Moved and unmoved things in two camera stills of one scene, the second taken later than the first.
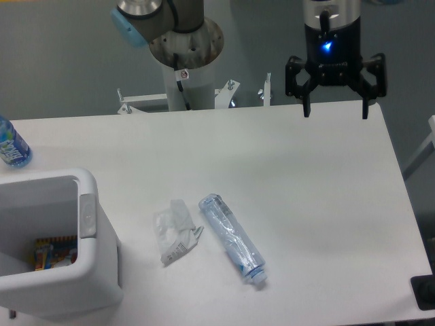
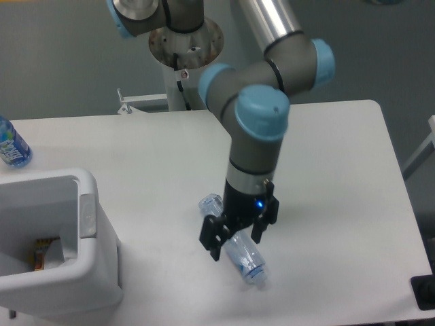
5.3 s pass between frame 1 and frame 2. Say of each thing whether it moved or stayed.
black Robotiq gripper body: moved
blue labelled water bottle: stayed
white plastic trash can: stayed
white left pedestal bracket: stayed
